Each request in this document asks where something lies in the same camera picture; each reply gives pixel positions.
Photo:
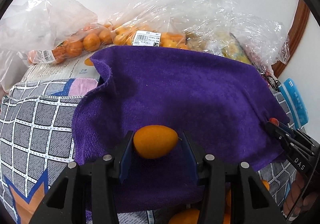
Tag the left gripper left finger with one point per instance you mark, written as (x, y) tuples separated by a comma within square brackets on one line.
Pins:
[(90, 186)]

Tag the orange tangerine with stem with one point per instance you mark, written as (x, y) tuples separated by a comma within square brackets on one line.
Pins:
[(227, 215)]

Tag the blue tissue pack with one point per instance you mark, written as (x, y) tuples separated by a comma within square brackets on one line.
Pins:
[(295, 103)]

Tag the oval orange kumquat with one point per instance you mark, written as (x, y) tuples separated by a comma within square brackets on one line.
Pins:
[(154, 141)]

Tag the red cherry tomatoes bunch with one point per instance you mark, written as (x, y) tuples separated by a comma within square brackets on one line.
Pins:
[(265, 70)]

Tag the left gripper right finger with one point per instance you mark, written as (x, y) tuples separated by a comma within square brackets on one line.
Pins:
[(251, 202)]

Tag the purple towel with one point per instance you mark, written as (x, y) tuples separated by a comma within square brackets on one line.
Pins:
[(222, 103)]

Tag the orange tangerine middle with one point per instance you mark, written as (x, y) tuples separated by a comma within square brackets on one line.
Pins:
[(266, 184)]

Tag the grey checkered blanket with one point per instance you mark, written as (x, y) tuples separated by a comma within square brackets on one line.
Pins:
[(37, 143)]

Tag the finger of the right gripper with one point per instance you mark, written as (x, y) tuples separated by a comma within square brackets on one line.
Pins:
[(300, 144), (281, 129)]

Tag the large orange tangerine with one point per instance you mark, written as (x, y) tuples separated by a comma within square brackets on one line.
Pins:
[(189, 216)]

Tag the brown wooden door frame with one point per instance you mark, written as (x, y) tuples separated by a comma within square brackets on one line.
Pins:
[(295, 34)]

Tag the white plastic bag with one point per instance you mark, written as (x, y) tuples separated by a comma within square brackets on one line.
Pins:
[(31, 30)]

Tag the bag of small oranges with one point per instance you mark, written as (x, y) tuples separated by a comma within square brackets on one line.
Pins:
[(96, 36)]

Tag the small red tomato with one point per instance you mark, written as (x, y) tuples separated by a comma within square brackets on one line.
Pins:
[(274, 121)]

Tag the right hand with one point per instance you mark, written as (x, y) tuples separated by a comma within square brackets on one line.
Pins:
[(302, 205)]

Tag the large clear plastic bag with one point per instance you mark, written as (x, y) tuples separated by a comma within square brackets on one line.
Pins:
[(212, 26)]

